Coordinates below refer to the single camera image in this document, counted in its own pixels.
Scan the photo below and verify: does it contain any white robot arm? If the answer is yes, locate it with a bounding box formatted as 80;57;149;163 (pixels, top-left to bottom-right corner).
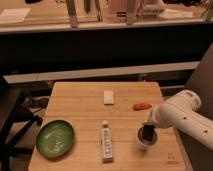
146;90;213;150

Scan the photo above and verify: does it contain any white eraser block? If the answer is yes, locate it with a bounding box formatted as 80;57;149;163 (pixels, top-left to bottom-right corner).
103;90;114;105

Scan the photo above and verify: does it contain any green ceramic plate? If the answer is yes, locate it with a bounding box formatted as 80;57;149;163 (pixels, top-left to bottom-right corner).
36;120;74;159

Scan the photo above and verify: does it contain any orange red small object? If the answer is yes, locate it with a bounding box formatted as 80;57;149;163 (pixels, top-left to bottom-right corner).
133;103;152;110

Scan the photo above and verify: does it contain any white tube with cap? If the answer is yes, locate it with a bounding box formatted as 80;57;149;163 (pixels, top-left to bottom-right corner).
101;120;113;163

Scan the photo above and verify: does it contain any white box on shelf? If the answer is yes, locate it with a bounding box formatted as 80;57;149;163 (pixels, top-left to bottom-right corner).
143;0;166;14

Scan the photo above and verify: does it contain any black tripod stand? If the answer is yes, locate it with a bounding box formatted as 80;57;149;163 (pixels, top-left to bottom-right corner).
0;76;44;171

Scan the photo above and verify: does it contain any white paper sheet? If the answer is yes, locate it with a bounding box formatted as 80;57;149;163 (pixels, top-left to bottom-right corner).
0;8;30;24

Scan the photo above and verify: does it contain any metal frame post right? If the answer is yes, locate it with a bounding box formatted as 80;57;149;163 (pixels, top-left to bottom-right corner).
126;0;136;25

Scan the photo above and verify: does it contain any metal frame post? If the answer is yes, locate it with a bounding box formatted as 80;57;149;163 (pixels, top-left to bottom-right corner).
126;0;136;25
66;0;78;28

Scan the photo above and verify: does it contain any metal frame post left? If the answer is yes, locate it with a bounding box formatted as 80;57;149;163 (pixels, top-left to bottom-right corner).
66;0;78;28

